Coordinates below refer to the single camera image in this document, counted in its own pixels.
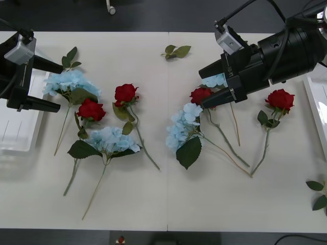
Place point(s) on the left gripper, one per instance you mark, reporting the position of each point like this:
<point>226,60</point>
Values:
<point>19,84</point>

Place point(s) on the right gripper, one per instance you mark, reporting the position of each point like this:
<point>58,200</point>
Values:
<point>251,69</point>

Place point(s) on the pale blue flower green stem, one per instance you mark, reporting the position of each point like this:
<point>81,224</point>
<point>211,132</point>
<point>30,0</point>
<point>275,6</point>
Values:
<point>213,81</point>
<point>181,125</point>
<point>66,81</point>
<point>112,137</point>

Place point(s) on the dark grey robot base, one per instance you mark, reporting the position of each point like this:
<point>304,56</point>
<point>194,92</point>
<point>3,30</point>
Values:
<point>163,240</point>

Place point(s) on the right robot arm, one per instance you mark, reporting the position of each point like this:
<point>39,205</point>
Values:
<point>293,51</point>

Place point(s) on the red rose with green stem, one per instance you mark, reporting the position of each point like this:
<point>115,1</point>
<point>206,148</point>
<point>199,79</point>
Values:
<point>125,93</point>
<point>279,99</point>
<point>198,95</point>
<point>90,109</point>

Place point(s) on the green leaf sprig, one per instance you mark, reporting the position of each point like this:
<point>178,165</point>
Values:
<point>182,50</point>
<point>314,185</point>
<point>71,54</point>

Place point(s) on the shallow white box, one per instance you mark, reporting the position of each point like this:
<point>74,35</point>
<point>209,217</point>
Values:
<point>318,107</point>
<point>15,127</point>

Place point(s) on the white chair caster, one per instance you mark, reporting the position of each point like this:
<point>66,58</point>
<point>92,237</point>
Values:
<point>111,9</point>

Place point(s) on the red button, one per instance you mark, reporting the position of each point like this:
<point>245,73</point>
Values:
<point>120,240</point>

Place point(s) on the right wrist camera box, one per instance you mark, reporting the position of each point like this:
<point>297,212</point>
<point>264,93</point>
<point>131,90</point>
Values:
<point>230,43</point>

